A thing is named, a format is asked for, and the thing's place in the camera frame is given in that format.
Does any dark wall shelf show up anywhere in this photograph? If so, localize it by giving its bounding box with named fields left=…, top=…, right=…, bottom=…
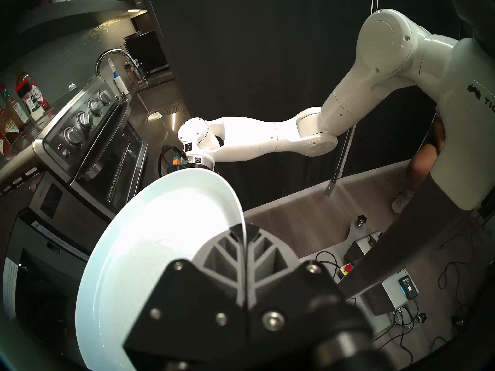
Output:
left=15, top=0, right=148, bottom=40

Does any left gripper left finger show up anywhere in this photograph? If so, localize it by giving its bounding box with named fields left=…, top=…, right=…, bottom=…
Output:
left=123, top=224, right=248, bottom=370

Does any black electronics box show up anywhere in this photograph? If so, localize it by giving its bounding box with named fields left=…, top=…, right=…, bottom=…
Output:
left=343, top=234, right=383, bottom=263

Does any spice shaker with red cap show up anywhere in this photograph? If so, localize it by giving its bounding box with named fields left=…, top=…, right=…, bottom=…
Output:
left=24, top=96, right=44, bottom=123

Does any white dish soap bottle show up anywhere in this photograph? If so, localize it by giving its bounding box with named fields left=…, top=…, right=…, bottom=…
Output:
left=113, top=73, right=130, bottom=97

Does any light blue plate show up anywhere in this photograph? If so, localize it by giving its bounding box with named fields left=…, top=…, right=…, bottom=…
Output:
left=75, top=168, right=245, bottom=371

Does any sauce bottle with green neck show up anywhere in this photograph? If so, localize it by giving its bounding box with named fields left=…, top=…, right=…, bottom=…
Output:
left=0, top=84, right=30, bottom=124

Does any black slanted metal bar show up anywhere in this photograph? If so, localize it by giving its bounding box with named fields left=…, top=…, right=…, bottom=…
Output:
left=324, top=126, right=357, bottom=197

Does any thin black floor cable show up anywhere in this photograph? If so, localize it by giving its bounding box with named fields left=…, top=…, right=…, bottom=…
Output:
left=437, top=219, right=478, bottom=310
left=372, top=303, right=427, bottom=371

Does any stainless steel toaster oven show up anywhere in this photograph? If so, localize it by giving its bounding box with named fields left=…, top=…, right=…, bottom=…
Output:
left=33, top=76, right=150, bottom=221

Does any grey power supply box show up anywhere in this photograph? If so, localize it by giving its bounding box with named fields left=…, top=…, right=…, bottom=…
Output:
left=381, top=269, right=420, bottom=313

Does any chrome sink faucet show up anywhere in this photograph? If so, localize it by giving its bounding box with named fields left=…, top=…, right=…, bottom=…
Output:
left=95, top=48, right=146, bottom=83

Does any person bare leg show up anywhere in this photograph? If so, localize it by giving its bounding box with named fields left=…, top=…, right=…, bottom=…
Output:
left=406, top=115, right=446, bottom=195

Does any steel sink basin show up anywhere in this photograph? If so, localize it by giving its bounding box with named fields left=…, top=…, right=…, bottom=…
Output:
left=133, top=86, right=182, bottom=116

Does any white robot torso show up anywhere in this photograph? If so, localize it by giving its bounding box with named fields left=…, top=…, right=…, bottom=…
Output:
left=427, top=36, right=495, bottom=213

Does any black countertop appliance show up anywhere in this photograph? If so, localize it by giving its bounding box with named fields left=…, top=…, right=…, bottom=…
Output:
left=124, top=30, right=171, bottom=75

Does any dark grey robot waist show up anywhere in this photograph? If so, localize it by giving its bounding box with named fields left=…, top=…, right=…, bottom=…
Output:
left=336, top=172, right=481, bottom=299

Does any large Tabasco sauce bottle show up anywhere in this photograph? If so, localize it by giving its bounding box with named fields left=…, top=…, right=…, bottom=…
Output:
left=15, top=67, right=51, bottom=116

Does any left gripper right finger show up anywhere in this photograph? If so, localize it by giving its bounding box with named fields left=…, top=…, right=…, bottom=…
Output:
left=247, top=223, right=374, bottom=361

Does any white shoe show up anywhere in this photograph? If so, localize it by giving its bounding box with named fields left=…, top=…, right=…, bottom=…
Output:
left=391, top=191, right=415, bottom=214

